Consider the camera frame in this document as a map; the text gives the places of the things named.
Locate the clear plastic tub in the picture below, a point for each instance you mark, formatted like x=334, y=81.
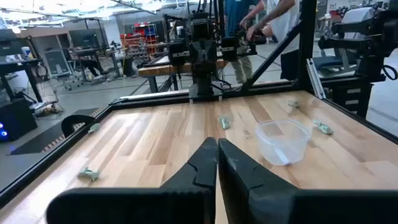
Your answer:
x=280, y=149

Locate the black metal table frame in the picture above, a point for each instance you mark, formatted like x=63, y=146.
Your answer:
x=149, y=104

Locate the neighbouring black robot arm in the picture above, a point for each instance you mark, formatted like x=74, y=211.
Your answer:
x=370, y=40

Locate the black curved object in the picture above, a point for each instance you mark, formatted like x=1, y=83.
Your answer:
x=74, y=123

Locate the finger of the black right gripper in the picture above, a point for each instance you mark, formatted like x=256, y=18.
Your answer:
x=178, y=51
x=230, y=49

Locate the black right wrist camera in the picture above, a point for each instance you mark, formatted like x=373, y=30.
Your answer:
x=202, y=28

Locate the black computer tower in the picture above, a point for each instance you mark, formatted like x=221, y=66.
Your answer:
x=17, y=119

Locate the person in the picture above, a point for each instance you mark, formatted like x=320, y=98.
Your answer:
x=284, y=21
x=241, y=18

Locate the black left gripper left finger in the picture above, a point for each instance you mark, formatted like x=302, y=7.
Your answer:
x=174, y=205

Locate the pale green pieces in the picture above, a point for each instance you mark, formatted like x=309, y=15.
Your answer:
x=325, y=128

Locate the silver aluminium extrusion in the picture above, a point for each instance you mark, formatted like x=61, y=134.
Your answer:
x=315, y=79
x=155, y=94

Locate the wooden workbench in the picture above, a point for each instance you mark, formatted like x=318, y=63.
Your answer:
x=161, y=70

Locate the black desk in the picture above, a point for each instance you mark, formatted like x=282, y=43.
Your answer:
x=18, y=66

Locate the red parts bin rack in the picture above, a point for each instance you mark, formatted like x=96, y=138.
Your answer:
x=140, y=39

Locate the grey office chair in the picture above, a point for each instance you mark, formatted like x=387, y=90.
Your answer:
x=57, y=63

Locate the green white stevia packet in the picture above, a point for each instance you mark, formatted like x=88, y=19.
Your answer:
x=224, y=122
x=88, y=174
x=293, y=104
x=94, y=127

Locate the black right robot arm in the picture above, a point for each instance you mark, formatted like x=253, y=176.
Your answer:
x=204, y=86

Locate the white bottle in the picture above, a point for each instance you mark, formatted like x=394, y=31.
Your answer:
x=25, y=52

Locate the black equipment stand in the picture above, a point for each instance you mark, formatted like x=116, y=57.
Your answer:
x=351, y=93

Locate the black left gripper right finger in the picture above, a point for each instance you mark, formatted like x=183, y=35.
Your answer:
x=264, y=202

